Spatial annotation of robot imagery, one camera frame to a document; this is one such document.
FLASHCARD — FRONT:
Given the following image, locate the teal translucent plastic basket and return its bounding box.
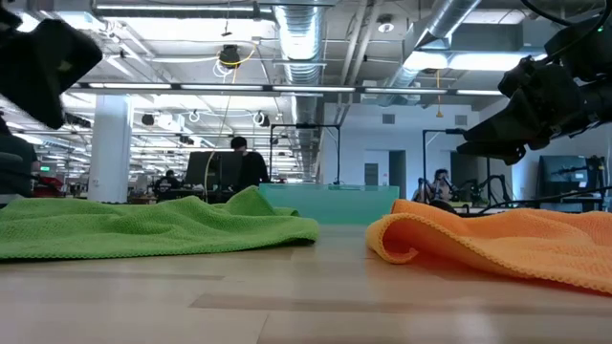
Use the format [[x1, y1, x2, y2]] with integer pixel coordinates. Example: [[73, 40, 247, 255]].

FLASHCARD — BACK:
[[258, 183, 401, 226]]

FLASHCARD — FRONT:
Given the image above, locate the black ceiling device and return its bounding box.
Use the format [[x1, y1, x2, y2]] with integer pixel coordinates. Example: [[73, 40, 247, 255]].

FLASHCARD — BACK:
[[217, 43, 244, 70]]

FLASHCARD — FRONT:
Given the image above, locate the dark background monitor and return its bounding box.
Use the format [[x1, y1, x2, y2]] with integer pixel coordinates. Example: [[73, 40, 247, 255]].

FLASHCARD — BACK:
[[537, 154, 590, 198], [185, 150, 245, 193]]

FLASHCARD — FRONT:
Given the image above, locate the red background object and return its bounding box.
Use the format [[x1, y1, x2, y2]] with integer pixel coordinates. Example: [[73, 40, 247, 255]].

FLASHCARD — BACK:
[[32, 175, 66, 199]]

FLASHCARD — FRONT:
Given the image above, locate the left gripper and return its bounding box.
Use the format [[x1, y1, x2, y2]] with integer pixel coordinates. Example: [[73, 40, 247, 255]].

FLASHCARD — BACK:
[[0, 17, 104, 131]]

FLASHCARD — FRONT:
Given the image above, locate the orange microfiber towel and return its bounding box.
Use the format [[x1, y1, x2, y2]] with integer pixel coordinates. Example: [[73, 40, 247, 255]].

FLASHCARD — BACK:
[[365, 198, 612, 295]]

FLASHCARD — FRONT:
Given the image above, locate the bright ceiling light panel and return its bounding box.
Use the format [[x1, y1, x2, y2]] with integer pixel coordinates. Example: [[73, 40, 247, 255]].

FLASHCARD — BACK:
[[404, 49, 549, 74]]

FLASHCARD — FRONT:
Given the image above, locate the long ceiling light strip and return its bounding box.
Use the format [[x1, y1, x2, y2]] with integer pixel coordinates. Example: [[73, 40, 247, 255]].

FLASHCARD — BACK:
[[66, 81, 504, 98]]

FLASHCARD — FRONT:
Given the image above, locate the green microfiber towel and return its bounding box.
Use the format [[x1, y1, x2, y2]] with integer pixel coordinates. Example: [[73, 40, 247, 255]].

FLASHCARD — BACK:
[[0, 185, 320, 262]]

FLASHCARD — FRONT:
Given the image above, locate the black gantry frame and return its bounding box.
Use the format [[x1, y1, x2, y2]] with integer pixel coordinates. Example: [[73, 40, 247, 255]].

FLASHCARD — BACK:
[[421, 127, 492, 205]]

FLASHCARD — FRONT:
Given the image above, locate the corrugated silver ceiling duct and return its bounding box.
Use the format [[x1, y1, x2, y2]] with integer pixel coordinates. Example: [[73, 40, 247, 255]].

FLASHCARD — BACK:
[[273, 4, 328, 127]]

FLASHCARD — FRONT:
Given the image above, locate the person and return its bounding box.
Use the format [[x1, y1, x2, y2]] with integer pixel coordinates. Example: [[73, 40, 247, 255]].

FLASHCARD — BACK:
[[412, 167, 462, 204], [153, 168, 184, 200], [229, 136, 272, 190]]

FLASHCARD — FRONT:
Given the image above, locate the black camera cable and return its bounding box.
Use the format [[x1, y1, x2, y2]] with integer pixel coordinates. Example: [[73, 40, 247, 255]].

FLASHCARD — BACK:
[[519, 0, 612, 28]]

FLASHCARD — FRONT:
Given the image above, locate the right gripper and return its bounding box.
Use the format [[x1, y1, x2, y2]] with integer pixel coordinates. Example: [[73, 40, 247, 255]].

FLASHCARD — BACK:
[[456, 55, 583, 166]]

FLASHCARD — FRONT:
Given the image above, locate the smooth silver ceiling duct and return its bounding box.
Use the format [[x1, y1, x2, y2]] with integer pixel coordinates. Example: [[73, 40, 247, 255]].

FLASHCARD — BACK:
[[382, 0, 482, 104]]

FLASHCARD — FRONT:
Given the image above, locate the white building pillar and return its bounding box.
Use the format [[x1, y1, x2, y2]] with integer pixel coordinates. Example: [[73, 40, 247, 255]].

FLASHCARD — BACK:
[[87, 94, 135, 204]]

